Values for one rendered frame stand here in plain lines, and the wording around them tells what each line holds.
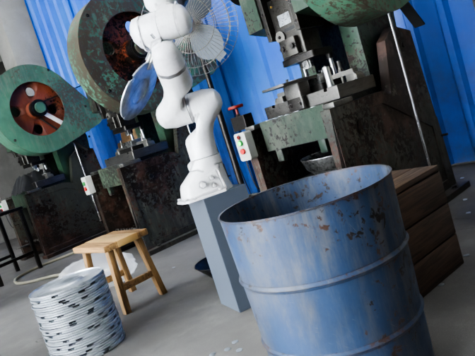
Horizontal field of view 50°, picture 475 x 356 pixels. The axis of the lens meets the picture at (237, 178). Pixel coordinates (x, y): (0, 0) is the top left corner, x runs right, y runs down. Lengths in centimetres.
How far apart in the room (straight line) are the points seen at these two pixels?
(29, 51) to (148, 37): 554
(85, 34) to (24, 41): 397
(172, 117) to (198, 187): 28
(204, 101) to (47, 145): 321
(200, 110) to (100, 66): 154
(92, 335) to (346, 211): 127
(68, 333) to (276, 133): 123
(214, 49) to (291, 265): 222
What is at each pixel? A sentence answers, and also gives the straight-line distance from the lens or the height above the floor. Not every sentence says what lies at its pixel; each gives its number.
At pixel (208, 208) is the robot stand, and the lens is 188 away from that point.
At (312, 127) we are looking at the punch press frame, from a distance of 226.
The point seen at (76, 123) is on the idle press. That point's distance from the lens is 515.
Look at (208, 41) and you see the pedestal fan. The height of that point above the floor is 117.
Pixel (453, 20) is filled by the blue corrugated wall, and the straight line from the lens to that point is 338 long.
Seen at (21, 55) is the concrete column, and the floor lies 230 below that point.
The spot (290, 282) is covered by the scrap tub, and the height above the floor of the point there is 34.
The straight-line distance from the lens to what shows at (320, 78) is 243.
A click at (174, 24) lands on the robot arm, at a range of 180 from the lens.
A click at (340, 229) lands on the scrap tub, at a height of 42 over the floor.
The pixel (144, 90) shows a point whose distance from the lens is 243.
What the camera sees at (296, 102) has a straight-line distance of 236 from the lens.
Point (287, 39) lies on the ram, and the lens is 243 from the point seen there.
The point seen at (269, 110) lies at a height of 69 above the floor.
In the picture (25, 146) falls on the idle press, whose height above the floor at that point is 103.
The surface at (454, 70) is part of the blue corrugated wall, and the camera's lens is 337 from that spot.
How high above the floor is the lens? 68
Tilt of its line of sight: 6 degrees down
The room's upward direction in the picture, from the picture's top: 17 degrees counter-clockwise
